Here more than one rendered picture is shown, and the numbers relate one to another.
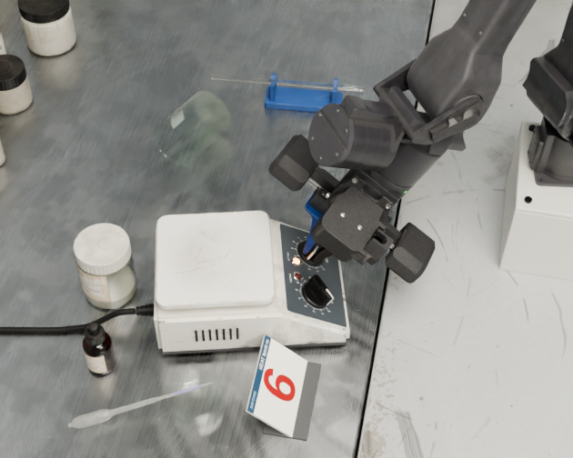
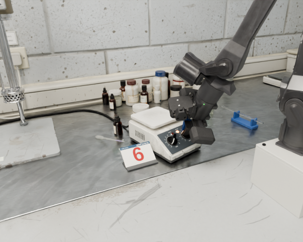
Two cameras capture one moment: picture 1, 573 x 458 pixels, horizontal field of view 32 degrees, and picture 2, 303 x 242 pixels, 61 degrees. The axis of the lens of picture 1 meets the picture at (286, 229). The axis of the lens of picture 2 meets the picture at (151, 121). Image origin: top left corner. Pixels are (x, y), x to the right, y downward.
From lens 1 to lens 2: 0.75 m
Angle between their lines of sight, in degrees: 50
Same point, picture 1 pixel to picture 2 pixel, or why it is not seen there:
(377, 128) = (193, 65)
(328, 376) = (156, 165)
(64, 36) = not seen: hidden behind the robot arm
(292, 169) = (183, 91)
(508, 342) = (222, 197)
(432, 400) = (172, 189)
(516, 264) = (255, 181)
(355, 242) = (173, 107)
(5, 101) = (171, 94)
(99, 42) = not seen: hidden behind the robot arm
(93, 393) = (108, 136)
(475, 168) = not seen: hidden behind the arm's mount
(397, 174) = (200, 92)
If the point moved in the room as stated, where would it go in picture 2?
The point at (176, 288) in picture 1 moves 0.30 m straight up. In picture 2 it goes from (138, 115) to (133, 11)
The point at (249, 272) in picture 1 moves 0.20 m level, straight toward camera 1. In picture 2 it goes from (157, 120) to (97, 141)
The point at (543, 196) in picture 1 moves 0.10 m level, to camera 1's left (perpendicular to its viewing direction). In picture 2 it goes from (272, 147) to (235, 131)
